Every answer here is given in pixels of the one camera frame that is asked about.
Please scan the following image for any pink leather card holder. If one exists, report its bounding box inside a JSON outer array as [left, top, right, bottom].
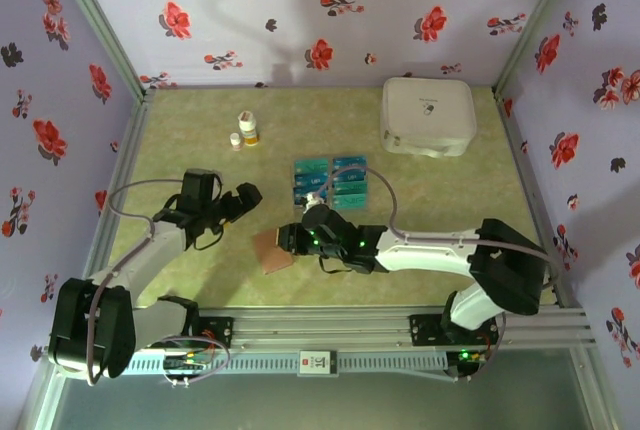
[[251, 228, 297, 277]]

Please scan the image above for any teal credit card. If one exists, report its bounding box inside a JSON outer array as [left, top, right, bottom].
[[332, 180, 369, 196], [331, 193, 370, 210], [293, 158, 331, 174]]

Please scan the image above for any clear acrylic card stand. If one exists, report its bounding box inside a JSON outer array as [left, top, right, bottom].
[[290, 152, 372, 215]]

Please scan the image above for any large white pill bottle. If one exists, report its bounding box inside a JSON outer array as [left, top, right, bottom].
[[237, 109, 261, 148]]

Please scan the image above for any white red label tag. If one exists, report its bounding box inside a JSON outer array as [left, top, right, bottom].
[[298, 349, 340, 378]]

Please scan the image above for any white plastic container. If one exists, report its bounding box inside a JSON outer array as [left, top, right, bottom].
[[378, 76, 477, 160]]

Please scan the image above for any green circuit board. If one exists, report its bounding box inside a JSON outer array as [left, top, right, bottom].
[[164, 352, 211, 372]]

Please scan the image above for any small board with green light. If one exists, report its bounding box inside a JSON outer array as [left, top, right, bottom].
[[449, 347, 489, 381]]

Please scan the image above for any lavender right arm cable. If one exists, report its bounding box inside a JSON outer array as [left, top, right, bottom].
[[323, 165, 561, 382]]

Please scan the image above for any aluminium side rail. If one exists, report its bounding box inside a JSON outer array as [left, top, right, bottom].
[[79, 89, 157, 311], [492, 89, 586, 309]]

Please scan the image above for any aluminium frame rail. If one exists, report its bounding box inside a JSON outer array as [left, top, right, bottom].
[[47, 305, 599, 354]]

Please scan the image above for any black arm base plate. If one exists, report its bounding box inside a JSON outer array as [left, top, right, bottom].
[[408, 313, 501, 350], [184, 314, 235, 352]]

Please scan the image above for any white slotted cable duct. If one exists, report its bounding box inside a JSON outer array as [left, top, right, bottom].
[[112, 352, 451, 377]]

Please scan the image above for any looped lavender cable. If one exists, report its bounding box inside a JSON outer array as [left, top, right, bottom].
[[163, 335, 232, 389]]

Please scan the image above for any aluminium frame post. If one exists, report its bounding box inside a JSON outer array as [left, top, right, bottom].
[[45, 0, 157, 101], [492, 0, 585, 101]]

